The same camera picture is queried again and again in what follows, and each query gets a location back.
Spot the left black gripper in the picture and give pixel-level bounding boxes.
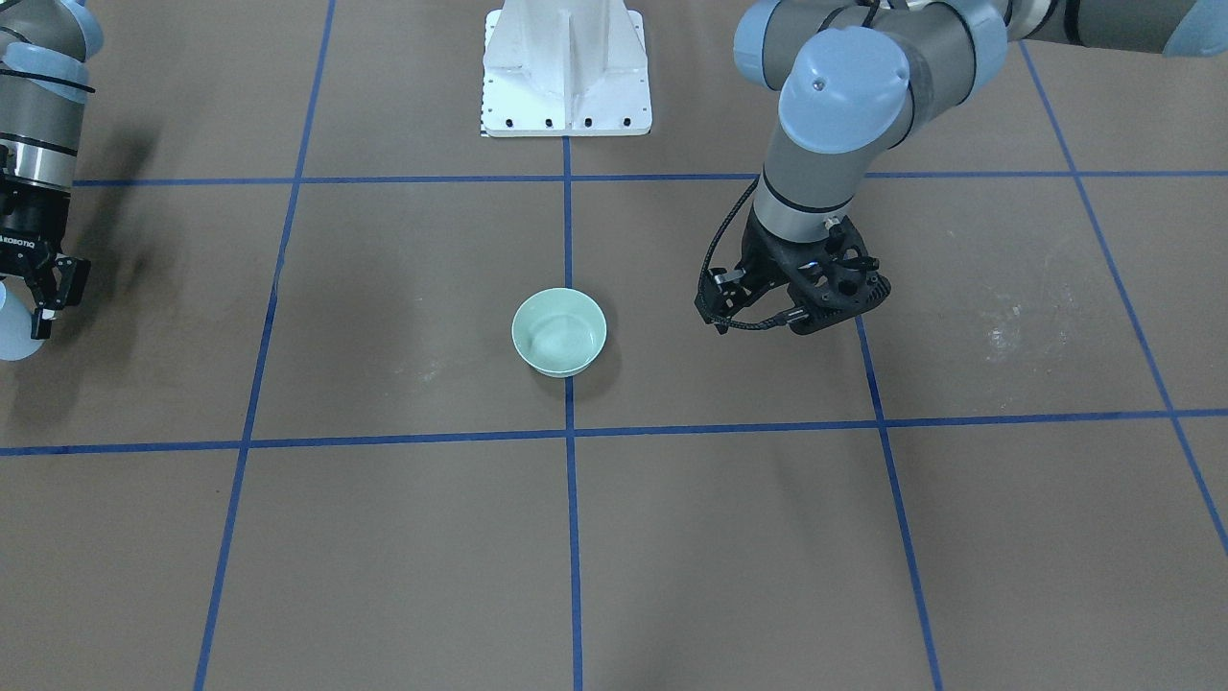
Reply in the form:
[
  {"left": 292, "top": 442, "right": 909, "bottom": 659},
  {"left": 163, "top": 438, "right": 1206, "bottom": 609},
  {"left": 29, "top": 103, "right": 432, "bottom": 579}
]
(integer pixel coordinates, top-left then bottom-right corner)
[{"left": 734, "top": 211, "right": 815, "bottom": 307}]

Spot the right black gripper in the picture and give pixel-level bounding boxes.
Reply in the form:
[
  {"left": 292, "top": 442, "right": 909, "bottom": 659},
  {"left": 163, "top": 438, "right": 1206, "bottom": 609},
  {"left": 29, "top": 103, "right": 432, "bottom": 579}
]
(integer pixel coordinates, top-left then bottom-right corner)
[{"left": 1, "top": 177, "right": 92, "bottom": 341}]

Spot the light blue plastic cup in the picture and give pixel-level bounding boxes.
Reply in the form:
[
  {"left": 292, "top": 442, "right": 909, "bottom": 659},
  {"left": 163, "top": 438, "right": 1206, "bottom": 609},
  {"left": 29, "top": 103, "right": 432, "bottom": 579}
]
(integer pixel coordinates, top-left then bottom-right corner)
[{"left": 1, "top": 281, "right": 44, "bottom": 362}]

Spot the light green bowl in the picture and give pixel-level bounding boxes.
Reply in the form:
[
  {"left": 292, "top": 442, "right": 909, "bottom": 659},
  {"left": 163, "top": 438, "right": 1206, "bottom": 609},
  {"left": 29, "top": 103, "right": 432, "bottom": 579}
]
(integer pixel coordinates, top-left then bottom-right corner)
[{"left": 510, "top": 287, "right": 608, "bottom": 379}]

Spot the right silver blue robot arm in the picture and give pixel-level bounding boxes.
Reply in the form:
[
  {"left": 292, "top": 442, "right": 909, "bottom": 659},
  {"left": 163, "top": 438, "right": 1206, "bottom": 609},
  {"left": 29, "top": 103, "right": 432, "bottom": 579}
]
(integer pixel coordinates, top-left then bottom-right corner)
[{"left": 1, "top": 1, "right": 106, "bottom": 342}]

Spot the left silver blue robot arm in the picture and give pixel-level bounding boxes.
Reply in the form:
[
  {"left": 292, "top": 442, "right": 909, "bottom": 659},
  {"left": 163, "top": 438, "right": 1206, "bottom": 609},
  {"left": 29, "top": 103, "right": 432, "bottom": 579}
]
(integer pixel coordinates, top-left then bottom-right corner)
[{"left": 701, "top": 1, "right": 1226, "bottom": 322}]

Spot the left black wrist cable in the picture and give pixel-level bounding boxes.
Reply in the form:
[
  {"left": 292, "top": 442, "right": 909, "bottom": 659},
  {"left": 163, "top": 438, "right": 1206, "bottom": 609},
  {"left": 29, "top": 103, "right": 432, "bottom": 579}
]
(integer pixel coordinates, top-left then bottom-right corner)
[{"left": 693, "top": 176, "right": 815, "bottom": 335}]

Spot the white camera pedestal column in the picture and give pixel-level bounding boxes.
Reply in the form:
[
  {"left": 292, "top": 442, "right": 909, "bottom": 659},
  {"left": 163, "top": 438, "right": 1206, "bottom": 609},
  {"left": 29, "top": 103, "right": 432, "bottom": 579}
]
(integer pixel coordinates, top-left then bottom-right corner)
[{"left": 480, "top": 1, "right": 653, "bottom": 137}]

